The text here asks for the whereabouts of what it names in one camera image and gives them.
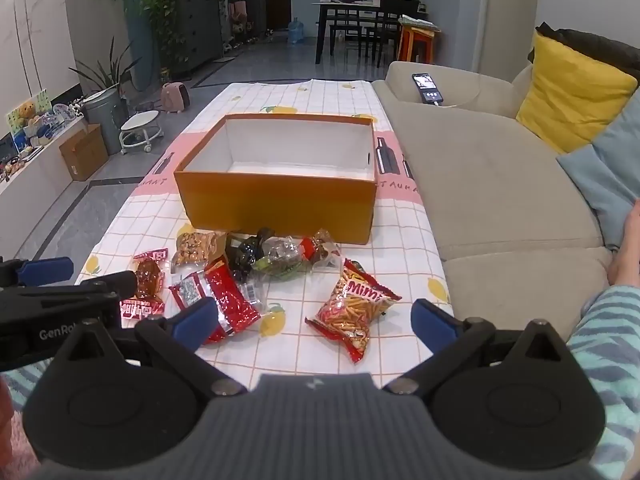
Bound trailing ivy plant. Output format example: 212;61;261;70
140;0;223;48

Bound pink fuzzy cloth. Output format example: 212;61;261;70
0;375;41;480

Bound yellow cushion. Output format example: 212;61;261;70
516;30;638;155

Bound red stick snack packet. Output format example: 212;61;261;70
305;258;403;364

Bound clear peanut packet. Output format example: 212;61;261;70
171;231;228;273

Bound white charging cable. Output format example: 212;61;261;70
437;71;531;111

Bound low white cabinet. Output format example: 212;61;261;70
0;115;91;197

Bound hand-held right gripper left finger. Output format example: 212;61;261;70
50;297;248;397

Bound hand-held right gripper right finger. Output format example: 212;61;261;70
382;298;581;397

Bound brown meat snack packet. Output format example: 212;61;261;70
132;248;170;301

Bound dark dining bench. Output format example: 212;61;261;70
327;20;362;45

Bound dark snack packet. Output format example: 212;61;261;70
224;227;276;283

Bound dark dining table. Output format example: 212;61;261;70
312;0;421;65

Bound light blue cushion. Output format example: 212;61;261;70
556;105;640;251

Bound long-leaf potted plant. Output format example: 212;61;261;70
69;37;143;106

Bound brown cardboard carton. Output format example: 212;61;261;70
59;124;110;182

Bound black smartphone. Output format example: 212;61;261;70
412;73;445;106

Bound orange stool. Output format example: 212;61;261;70
397;22;441;65

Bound white round rolling stool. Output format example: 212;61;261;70
119;112;164;156

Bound beige sofa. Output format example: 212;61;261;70
372;60;640;346

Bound red and clear snack packet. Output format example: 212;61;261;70
169;255;263;345

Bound flat red snack packet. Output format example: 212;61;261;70
119;297;166;331

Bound grey metal bucket planter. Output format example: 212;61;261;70
82;87;132;156

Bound dark brown blanket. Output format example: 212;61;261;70
527;22;640;81

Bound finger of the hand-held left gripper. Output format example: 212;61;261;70
75;270;138;302
0;256;75;289

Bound orange cardboard box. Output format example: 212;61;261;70
173;114;377;246

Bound clear brown snack packet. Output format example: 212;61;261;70
300;228;342;273

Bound dark grey drawer cabinet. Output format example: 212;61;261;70
172;0;223;78

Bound person's striped teal clothing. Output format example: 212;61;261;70
0;285;640;480

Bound dark dining chair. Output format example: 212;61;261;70
357;0;418;68

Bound person's bare leg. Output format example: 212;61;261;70
606;199;640;287

